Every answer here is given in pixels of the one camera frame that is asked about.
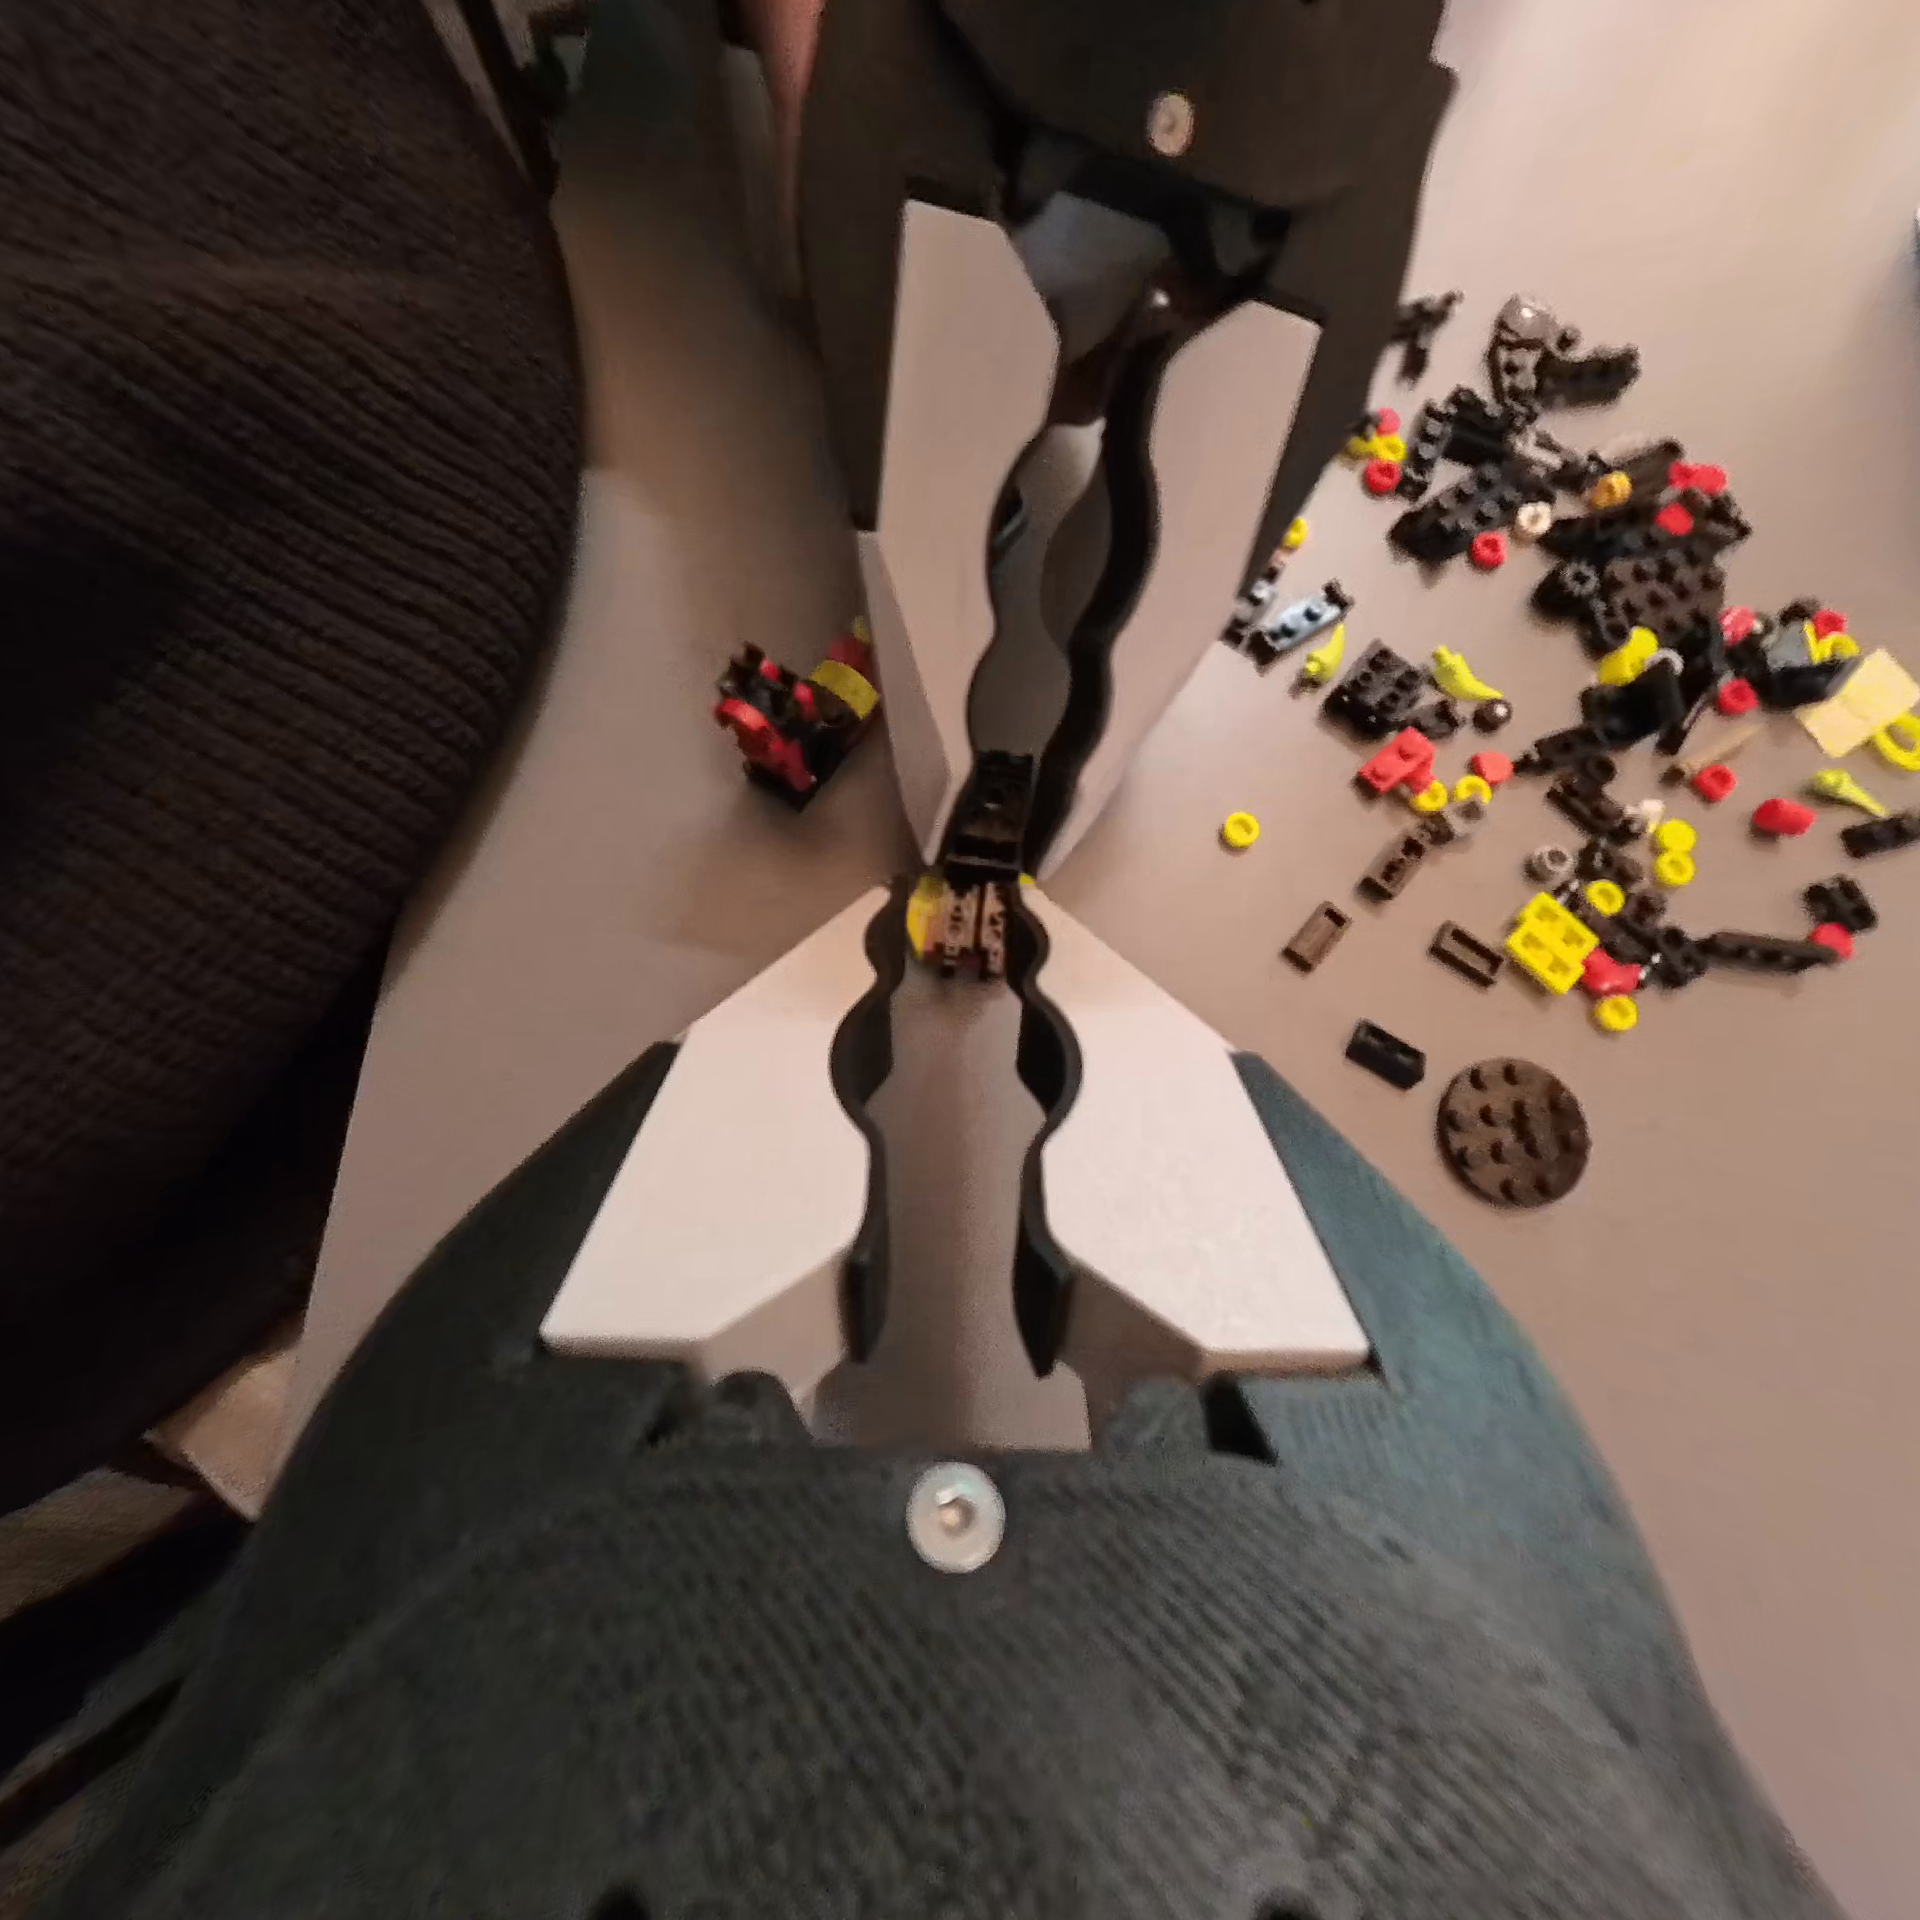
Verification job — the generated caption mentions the pile of lego pieces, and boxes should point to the pile of lego pieces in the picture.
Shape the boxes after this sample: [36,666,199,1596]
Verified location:
[1217,288,1920,1092]

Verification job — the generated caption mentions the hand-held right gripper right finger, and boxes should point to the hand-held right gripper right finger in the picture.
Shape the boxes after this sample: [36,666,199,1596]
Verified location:
[999,884,1378,1451]

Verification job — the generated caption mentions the black round lego plate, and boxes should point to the black round lego plate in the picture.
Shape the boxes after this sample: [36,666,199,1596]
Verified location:
[1434,1055,1594,1211]

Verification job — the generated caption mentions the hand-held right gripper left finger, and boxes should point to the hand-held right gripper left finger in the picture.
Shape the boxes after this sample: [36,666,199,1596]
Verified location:
[537,884,912,1437]

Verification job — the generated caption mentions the yellow and red lego assembly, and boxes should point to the yellow and red lego assembly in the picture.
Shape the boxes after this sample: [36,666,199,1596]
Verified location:
[904,745,1048,988]

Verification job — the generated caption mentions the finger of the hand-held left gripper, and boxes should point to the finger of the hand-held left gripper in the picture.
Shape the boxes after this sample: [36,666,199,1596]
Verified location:
[1028,288,1325,882]
[854,197,1065,872]

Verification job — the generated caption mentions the long black red lego assembly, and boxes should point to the long black red lego assembly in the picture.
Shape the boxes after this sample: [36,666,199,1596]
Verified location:
[712,617,881,814]

